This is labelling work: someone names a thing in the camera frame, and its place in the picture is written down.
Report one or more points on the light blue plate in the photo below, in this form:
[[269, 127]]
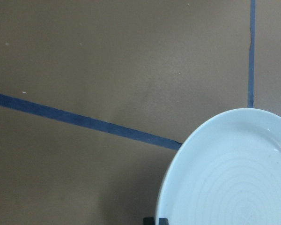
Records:
[[227, 172]]

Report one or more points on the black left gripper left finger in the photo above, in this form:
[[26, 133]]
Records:
[[148, 221]]

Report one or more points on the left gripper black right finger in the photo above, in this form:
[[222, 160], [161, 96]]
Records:
[[163, 221]]

